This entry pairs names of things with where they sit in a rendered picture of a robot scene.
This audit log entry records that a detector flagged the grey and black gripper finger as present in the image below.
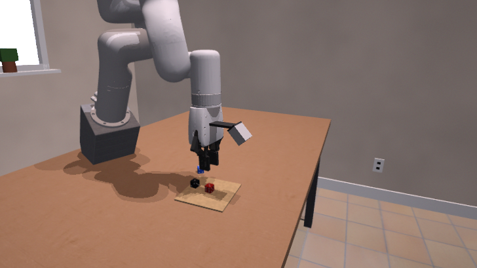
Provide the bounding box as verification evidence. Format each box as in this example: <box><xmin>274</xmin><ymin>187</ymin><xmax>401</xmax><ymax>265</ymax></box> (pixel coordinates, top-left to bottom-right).
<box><xmin>190</xmin><ymin>130</ymin><xmax>210</xmax><ymax>171</ymax></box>
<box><xmin>208</xmin><ymin>137</ymin><xmax>223</xmax><ymax>166</ymax></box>

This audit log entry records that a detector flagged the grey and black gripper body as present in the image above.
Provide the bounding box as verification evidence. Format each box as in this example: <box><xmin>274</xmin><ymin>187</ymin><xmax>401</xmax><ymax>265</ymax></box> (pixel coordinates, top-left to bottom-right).
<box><xmin>189</xmin><ymin>104</ymin><xmax>223</xmax><ymax>147</ymax></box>

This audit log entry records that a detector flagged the red die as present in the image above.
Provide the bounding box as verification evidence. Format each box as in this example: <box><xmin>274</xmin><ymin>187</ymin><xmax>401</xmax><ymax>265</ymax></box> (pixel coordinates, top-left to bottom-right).
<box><xmin>205</xmin><ymin>183</ymin><xmax>214</xmax><ymax>193</ymax></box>

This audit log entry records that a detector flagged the black die with white pips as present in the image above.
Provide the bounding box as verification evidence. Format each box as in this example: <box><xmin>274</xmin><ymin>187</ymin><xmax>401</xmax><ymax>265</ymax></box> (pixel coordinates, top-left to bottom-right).
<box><xmin>190</xmin><ymin>178</ymin><xmax>200</xmax><ymax>188</ymax></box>

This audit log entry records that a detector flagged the tan mat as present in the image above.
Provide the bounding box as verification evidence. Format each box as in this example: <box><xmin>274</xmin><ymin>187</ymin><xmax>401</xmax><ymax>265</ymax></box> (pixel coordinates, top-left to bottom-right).
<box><xmin>174</xmin><ymin>176</ymin><xmax>242</xmax><ymax>213</ymax></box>

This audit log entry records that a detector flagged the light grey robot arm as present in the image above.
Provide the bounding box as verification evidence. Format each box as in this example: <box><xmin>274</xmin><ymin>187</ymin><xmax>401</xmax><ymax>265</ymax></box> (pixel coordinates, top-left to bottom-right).
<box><xmin>90</xmin><ymin>0</ymin><xmax>221</xmax><ymax>128</ymax></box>

